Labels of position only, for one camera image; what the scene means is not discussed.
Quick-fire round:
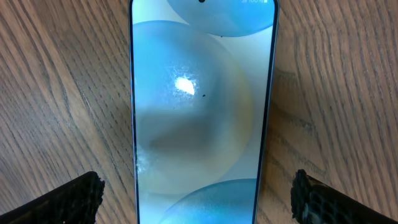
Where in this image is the blue screen smartphone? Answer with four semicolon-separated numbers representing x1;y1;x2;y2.
129;0;280;224

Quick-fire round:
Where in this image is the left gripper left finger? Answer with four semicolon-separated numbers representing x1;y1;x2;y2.
1;171;105;224

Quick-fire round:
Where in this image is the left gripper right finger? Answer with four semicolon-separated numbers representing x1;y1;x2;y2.
290;169;397;224

